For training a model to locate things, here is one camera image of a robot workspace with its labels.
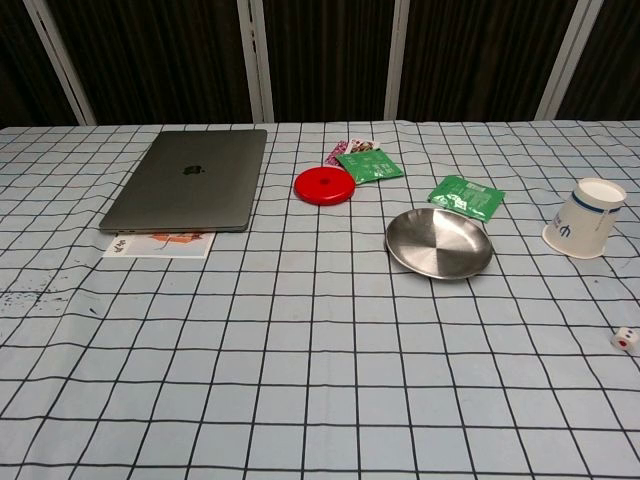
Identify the round metal plate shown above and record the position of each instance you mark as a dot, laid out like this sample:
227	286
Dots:
440	245

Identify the white paper cup blue print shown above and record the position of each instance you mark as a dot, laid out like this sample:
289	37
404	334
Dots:
580	225

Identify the grey closed laptop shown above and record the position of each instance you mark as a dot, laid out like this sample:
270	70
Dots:
190	195

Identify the white die with red pips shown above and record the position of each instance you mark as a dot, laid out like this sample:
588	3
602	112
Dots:
623	340

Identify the light blue checked tablecloth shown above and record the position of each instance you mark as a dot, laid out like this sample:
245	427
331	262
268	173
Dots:
300	350

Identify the white card with orange leaf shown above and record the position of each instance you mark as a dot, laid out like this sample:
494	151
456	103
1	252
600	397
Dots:
150	248

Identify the white metal frame post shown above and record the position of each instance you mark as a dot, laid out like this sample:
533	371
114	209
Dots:
255	60
398	60
567	60
60	65

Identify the red round plastic disc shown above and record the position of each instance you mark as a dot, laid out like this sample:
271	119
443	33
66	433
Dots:
314	192

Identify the green foil sachet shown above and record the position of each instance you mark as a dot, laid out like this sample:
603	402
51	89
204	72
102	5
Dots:
370	166
465	198

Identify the face playing card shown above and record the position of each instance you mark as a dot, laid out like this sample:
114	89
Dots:
362	146

